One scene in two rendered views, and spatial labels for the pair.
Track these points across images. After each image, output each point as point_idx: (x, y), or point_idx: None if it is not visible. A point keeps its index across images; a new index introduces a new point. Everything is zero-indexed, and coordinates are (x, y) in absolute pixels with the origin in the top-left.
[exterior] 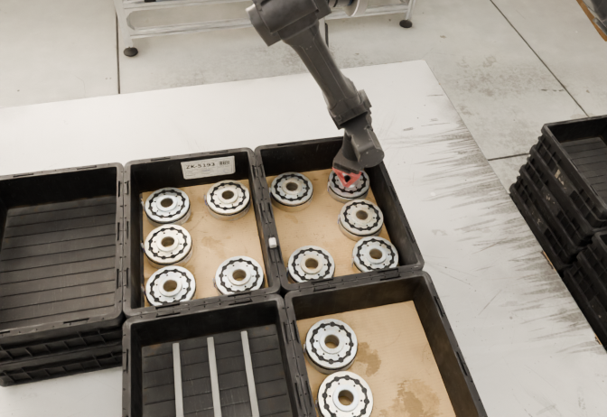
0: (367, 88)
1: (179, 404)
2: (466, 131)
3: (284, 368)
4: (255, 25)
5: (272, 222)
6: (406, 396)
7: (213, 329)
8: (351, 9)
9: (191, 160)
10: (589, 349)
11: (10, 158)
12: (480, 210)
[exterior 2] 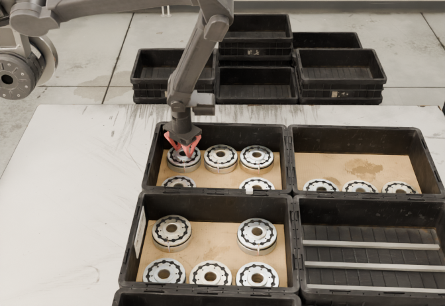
0: (50, 144)
1: (356, 287)
2: (132, 105)
3: (331, 225)
4: (228, 24)
5: (228, 189)
6: (355, 171)
7: None
8: (46, 75)
9: (136, 234)
10: (316, 110)
11: None
12: (206, 120)
